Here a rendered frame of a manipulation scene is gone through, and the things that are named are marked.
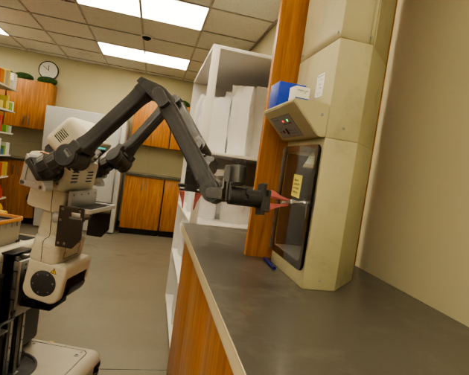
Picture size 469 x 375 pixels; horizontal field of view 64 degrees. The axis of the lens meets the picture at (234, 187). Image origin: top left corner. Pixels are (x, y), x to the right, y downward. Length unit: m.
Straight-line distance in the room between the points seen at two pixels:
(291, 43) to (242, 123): 0.93
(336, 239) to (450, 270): 0.36
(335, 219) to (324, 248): 0.10
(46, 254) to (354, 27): 1.37
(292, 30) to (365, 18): 0.38
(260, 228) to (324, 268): 0.39
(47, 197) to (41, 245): 0.19
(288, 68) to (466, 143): 0.68
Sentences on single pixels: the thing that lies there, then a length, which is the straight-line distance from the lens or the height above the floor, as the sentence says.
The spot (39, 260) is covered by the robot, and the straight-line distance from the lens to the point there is 1.68.
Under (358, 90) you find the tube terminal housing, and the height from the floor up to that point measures 1.57.
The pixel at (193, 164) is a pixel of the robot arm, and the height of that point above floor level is 1.27.
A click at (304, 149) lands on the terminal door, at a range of 1.26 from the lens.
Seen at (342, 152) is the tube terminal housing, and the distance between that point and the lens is 1.19.
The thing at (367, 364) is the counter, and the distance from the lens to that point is 0.84.
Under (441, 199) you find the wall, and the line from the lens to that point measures 1.39.
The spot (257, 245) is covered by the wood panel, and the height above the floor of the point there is 0.98.
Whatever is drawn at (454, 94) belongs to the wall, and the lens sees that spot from 1.45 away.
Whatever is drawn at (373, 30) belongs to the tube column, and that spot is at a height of 1.75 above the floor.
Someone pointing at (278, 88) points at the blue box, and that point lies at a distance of 1.35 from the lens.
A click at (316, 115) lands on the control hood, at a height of 1.47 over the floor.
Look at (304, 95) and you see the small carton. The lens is 1.26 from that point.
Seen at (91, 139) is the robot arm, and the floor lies 1.31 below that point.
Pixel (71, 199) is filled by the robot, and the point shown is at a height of 1.07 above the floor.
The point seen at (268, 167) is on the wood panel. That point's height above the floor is 1.30.
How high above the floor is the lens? 1.28
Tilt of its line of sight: 3 degrees down
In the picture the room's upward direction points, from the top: 8 degrees clockwise
